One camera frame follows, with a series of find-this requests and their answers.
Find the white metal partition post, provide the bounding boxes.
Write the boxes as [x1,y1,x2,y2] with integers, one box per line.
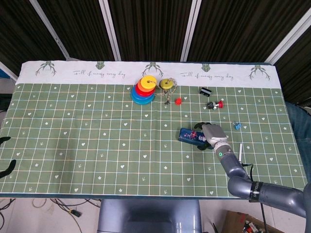
[180,0,207,62]
[264,8,311,66]
[29,0,73,61]
[98,0,121,61]

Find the red black small toy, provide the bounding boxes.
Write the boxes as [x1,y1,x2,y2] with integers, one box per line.
[207,100,225,111]

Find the braided beige rope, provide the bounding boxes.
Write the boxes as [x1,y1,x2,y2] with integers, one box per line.
[148,77,178,105]

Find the brown cardboard box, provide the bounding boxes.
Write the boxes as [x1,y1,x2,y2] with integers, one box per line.
[222,210,285,233]

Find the yellow wooden ring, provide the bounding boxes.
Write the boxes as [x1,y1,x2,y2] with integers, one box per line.
[140,75,157,89]

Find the black floor cables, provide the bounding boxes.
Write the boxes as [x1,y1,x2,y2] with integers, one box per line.
[0,198,103,233]

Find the person's blue jeans leg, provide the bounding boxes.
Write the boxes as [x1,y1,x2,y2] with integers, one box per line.
[285,100,311,187]

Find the red wooden ring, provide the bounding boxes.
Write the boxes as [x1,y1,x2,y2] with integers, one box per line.
[135,84,156,97]

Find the teal wooden ring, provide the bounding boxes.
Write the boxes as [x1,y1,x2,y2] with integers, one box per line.
[130,93,156,105]

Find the olive wooden ring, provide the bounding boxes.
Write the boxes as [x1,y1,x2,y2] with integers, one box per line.
[159,78,173,90]

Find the blue grey pouch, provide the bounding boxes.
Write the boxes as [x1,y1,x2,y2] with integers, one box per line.
[177,127,210,146]

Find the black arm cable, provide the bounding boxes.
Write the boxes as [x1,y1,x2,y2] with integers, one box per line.
[242,163,269,233]

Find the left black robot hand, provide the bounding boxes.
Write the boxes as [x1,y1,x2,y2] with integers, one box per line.
[0,136,17,179]

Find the grey robot torso base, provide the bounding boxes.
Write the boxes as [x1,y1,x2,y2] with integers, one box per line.
[97,199,202,233]

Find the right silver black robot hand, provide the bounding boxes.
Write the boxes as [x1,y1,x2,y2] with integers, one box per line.
[193,122,229,150]

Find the orange wooden ring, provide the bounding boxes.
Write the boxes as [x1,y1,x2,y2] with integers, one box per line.
[137,80,156,93]

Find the green grid tablecloth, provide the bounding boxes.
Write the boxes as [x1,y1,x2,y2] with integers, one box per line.
[0,60,311,200]

